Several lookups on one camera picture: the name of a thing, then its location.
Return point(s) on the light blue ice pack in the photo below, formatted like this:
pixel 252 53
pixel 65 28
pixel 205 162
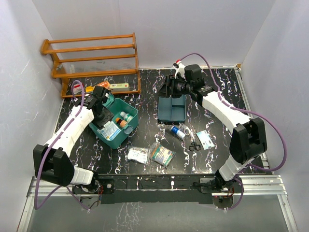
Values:
pixel 109 131

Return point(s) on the blue white card packet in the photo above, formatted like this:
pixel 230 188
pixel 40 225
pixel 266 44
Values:
pixel 205 140

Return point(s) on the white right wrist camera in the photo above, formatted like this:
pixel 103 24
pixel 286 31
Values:
pixel 179 69

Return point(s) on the white bottle green label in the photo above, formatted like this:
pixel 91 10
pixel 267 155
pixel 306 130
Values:
pixel 126 116

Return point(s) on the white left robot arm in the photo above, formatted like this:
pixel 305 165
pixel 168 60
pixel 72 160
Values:
pixel 52 160

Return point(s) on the blue cap small bottle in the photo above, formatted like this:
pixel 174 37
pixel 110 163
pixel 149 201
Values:
pixel 177 132

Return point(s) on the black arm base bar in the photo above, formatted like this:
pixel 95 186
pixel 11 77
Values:
pixel 162 188

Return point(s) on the white gauze packet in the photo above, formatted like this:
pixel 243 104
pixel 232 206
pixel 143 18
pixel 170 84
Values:
pixel 138 154

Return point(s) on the cream medicine box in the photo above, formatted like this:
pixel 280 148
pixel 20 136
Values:
pixel 119 87

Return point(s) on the teal medicine kit box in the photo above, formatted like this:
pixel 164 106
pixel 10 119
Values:
pixel 116 106

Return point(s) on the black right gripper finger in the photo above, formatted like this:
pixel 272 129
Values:
pixel 166 87
pixel 176 94

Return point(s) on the dark blue divided tray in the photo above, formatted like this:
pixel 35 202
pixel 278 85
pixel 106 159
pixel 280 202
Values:
pixel 172 110

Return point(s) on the red white medicine box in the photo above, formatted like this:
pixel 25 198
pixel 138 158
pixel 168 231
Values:
pixel 77 89

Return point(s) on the orange spiral notebook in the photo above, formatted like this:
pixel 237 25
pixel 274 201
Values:
pixel 103 85

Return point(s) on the wooden shelf rack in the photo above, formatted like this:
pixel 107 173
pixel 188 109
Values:
pixel 92 57

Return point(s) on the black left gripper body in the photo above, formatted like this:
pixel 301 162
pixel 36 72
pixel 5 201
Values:
pixel 101 120

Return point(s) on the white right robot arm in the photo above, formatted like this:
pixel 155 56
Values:
pixel 248 139

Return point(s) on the green blue bandage packet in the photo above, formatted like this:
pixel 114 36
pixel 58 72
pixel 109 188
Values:
pixel 160 154

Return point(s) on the brown glass medicine bottle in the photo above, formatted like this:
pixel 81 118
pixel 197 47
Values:
pixel 120 122

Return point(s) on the yellow grey small box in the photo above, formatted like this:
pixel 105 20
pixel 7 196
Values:
pixel 89 89

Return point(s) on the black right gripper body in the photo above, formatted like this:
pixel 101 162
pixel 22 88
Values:
pixel 177 84

